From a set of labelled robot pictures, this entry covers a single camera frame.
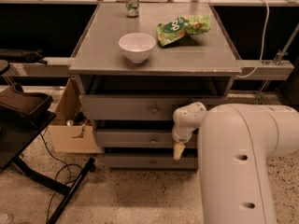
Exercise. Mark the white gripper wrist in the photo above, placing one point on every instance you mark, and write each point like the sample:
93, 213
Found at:
180, 136

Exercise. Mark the grey drawer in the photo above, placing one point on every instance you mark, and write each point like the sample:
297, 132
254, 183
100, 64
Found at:
149, 162
114, 107
134, 138

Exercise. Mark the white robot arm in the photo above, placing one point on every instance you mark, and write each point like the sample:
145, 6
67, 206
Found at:
234, 141

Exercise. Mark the grey bottom drawer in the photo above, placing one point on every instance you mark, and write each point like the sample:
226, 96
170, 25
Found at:
149, 162

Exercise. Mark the grey drawer cabinet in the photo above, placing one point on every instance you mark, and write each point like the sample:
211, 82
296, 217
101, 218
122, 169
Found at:
198, 66

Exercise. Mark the grey top drawer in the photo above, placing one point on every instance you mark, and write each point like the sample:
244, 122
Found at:
114, 107

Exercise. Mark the cardboard box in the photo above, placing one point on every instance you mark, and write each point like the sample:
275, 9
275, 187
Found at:
70, 132

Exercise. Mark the white bowl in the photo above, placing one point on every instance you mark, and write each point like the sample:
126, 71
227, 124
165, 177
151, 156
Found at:
137, 47

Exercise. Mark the green chip bag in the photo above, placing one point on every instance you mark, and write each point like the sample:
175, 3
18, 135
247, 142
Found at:
168, 33

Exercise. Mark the black rolling stand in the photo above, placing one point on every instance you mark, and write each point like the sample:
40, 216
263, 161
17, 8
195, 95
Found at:
24, 115

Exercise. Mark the green white soda can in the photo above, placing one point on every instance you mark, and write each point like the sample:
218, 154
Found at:
132, 8

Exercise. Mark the metal railing frame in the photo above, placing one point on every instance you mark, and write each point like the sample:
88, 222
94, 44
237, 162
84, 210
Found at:
267, 69

